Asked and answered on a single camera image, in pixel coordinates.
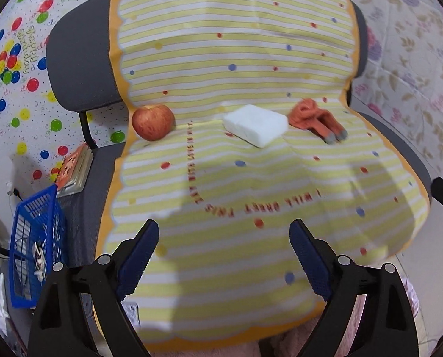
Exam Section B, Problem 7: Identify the floral printed cloth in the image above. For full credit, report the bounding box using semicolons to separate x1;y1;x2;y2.
318;0;443;179

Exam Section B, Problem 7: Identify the blue plastic basket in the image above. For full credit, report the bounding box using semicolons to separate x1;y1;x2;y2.
10;184;69;310

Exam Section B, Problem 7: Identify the black cable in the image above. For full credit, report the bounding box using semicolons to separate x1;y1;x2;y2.
6;180;23;203

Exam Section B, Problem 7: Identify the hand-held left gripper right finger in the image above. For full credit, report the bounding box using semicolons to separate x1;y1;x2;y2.
288;219;419;357

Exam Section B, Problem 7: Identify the red apple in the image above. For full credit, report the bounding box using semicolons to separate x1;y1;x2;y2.
131;104;176;142

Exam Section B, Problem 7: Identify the white crumpled tissue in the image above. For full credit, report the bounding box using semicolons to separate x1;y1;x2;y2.
0;272;13;330

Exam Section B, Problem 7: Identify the white printed card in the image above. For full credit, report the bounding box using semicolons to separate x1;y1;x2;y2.
122;302;141;330

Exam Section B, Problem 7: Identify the balloon-print backdrop sheet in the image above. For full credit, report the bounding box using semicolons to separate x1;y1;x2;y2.
0;0;140;194

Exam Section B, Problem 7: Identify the stack of thin books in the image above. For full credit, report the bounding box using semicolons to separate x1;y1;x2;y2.
54;143;95;197

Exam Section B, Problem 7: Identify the grey office chair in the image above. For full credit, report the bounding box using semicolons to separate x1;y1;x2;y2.
45;0;434;268

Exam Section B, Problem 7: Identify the yellow striped dotted cloth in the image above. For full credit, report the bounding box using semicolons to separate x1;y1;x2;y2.
95;0;432;352

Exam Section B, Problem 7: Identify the white foam block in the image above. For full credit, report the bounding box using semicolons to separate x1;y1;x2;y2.
222;105;289;148

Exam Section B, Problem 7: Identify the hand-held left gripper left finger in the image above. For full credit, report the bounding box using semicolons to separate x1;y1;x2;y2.
27;219;160;357

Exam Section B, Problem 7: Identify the orange grey-toed sock pair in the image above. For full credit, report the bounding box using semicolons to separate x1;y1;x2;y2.
288;98;349;145

